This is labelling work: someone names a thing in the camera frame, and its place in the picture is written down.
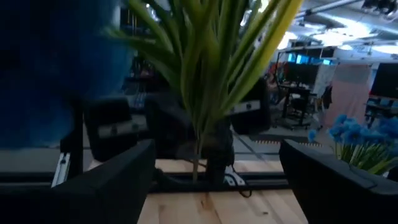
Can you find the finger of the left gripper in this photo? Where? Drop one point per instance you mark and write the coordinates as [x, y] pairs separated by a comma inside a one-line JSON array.
[[222, 140], [168, 127]]

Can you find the pink hanging cloth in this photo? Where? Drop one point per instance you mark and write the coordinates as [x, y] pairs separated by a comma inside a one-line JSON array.
[[348, 93]]

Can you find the black floor mat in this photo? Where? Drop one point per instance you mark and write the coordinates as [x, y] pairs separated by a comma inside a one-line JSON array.
[[280, 139]]

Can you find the white printed hanging cloth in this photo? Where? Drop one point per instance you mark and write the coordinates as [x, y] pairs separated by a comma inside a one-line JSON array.
[[325, 79]]

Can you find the blue lit screens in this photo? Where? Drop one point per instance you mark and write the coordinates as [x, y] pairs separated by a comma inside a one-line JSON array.
[[303, 58]]

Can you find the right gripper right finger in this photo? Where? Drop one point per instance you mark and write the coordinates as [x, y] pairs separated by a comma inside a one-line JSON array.
[[342, 199]]

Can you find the black monitor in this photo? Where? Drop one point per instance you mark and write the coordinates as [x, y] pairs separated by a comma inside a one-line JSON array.
[[385, 81]]

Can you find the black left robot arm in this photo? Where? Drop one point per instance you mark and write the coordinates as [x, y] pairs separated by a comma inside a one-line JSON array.
[[217, 168]]

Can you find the black background workstation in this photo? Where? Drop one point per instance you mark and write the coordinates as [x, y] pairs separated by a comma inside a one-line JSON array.
[[295, 99]]

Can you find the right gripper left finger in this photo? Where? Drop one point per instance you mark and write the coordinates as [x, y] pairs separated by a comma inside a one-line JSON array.
[[77, 205]]

